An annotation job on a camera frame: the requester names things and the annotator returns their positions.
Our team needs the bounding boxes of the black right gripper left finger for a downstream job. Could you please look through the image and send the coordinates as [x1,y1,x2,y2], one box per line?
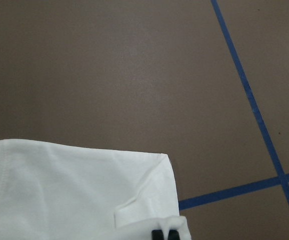
[151,229,164,240]

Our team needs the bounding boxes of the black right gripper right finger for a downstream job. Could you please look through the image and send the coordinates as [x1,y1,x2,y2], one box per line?
[167,229,180,240]

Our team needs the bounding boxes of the white long-sleeve printed shirt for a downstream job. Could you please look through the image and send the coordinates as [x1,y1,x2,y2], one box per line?
[0,139,191,240]

